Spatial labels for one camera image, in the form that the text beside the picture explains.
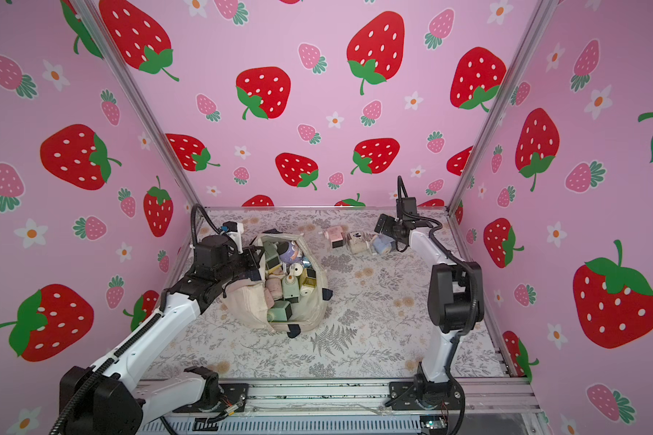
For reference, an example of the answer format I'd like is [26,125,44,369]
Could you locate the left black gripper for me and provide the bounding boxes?
[214,245,264,289]

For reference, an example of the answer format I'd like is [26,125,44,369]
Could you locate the light blue pencil sharpener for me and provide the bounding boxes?
[371,234,396,256]

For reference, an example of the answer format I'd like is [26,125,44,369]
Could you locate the cream white pencil sharpener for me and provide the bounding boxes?
[346,231,370,256]

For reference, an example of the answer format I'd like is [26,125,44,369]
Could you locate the cream canvas tote bag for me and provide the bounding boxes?
[221,233,334,338]

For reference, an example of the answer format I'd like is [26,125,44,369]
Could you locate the pink pencil sharpener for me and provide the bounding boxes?
[324,226,346,248]

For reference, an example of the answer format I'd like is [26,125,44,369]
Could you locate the grey green pencil sharpener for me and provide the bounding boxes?
[281,275,300,303]

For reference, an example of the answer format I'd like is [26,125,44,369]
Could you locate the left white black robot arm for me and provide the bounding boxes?
[51,246,263,434]

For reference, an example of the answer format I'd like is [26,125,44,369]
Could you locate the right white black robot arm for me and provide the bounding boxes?
[375,212,484,409]

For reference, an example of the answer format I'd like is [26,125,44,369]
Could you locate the mint green pencil sharpener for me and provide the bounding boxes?
[267,300,293,323]

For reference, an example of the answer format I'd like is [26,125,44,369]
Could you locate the purple pencil sharpener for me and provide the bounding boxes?
[277,241,303,266]

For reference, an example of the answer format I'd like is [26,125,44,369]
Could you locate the yellow pencil sharpener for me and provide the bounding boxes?
[299,275,317,297]

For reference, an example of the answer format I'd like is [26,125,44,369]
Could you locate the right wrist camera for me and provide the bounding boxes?
[397,176,418,221]

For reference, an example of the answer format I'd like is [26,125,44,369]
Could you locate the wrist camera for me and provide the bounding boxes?
[397,176,418,221]
[192,221,244,266]

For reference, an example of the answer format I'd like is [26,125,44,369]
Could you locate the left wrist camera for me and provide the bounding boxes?
[192,221,244,266]

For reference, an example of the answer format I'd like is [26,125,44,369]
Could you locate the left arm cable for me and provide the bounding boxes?
[48,203,219,435]

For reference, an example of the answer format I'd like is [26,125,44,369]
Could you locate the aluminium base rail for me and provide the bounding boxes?
[83,377,553,435]

